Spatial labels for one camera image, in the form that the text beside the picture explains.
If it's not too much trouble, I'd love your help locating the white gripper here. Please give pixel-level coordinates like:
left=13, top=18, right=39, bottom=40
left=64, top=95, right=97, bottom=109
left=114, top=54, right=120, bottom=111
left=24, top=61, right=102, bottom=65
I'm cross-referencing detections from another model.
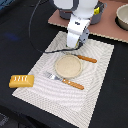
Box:
left=67, top=15, right=90, bottom=48

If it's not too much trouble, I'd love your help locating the orange bread loaf toy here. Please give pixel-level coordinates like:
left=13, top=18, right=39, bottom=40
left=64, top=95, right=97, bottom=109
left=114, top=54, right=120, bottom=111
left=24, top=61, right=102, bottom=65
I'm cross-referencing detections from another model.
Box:
left=9, top=75, right=34, bottom=88

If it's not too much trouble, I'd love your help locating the yellow cheese wedge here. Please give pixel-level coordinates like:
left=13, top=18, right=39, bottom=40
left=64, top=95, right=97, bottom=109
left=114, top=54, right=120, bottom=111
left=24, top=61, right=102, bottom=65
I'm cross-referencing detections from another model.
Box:
left=94, top=7, right=100, bottom=15

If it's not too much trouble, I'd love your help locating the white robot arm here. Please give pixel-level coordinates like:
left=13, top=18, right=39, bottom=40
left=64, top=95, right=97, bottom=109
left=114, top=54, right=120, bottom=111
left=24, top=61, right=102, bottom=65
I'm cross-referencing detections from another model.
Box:
left=49, top=0, right=98, bottom=48

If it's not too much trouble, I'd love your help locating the left grey pot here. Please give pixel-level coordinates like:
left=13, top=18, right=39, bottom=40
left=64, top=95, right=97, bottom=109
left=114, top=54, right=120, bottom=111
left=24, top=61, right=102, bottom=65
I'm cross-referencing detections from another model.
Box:
left=59, top=10, right=71, bottom=20

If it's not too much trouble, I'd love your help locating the grey pot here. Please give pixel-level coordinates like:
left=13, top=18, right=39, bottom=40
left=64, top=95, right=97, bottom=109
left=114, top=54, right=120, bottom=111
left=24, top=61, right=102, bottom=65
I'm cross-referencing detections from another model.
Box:
left=59, top=10, right=71, bottom=20
left=91, top=2, right=104, bottom=24

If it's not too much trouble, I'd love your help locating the right grey pot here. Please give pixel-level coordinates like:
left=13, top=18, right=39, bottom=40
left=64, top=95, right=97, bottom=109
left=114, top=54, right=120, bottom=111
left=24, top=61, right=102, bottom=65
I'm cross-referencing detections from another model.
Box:
left=91, top=2, right=104, bottom=24

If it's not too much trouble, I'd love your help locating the round beige plate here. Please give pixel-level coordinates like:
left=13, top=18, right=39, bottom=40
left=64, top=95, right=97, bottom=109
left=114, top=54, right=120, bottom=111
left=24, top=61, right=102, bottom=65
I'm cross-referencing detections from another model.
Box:
left=55, top=55, right=82, bottom=78

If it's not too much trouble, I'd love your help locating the beige bowl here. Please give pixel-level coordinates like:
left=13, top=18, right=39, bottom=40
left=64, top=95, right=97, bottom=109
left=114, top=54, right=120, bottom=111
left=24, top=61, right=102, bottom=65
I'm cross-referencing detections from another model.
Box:
left=116, top=4, right=128, bottom=31

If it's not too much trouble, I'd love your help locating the woven grey placemat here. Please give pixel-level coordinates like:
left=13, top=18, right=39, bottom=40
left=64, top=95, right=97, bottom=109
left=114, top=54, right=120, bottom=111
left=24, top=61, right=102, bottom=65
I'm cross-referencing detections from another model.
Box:
left=11, top=30, right=115, bottom=128

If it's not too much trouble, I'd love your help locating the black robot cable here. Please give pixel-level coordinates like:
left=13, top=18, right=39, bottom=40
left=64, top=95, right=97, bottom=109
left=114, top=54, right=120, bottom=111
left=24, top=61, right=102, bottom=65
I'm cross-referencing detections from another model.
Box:
left=27, top=0, right=73, bottom=55

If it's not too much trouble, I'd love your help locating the knife with wooden handle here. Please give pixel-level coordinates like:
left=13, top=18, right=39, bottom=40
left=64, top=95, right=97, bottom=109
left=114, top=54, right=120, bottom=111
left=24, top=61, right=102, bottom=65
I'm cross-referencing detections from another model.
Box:
left=62, top=51, right=97, bottom=63

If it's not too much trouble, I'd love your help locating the fork with wooden handle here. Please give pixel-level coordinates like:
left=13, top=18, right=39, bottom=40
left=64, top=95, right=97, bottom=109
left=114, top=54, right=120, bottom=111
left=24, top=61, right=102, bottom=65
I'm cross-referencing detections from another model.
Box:
left=44, top=72, right=84, bottom=90

